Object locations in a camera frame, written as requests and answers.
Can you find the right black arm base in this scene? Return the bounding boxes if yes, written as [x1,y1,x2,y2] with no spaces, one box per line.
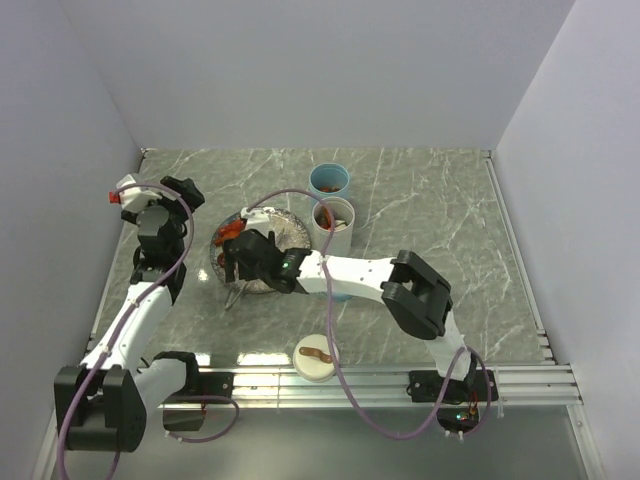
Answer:
[406,370,500,435]

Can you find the aluminium rail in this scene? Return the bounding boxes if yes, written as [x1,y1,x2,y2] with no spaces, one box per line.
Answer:
[481,150,557,365]
[62,363,584,410]

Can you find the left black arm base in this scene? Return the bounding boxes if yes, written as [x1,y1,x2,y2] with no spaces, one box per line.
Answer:
[161,371,239,436]

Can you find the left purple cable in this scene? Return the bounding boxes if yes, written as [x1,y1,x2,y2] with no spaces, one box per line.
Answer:
[55,183,241,480]

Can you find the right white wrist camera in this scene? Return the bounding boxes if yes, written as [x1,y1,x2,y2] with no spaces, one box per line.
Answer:
[240,207,270,236]

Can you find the speckled grey plate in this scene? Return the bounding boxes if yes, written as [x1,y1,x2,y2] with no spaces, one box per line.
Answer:
[210,206,311,294]

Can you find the blue cylindrical container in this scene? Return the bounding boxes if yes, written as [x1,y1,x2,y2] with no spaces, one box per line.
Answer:
[309,163,350,199]

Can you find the white lid brown handle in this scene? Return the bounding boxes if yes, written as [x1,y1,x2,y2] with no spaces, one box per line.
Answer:
[293,334,339,383]

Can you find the white cylindrical container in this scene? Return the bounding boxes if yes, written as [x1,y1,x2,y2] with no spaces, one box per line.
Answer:
[309,196,356,257]

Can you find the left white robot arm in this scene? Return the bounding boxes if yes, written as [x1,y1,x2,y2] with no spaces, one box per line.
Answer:
[54,175,205,453]

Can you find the metal serving tongs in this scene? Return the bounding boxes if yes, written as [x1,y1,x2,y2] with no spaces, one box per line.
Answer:
[224,281,252,311]

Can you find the aluminium right side rail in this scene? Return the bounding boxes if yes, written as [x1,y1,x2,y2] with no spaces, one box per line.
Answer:
[481,150,557,365]

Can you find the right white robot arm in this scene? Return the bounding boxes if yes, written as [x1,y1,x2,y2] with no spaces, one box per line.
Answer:
[222,229,477,400]

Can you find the aluminium front rail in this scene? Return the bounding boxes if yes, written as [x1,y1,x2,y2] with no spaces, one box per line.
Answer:
[62,363,584,410]

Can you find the white square toast toy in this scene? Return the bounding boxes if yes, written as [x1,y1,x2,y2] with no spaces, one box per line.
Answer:
[334,220,351,232]

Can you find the red sausage toy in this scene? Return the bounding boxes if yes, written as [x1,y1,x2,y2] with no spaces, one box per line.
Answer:
[213,218,246,247]

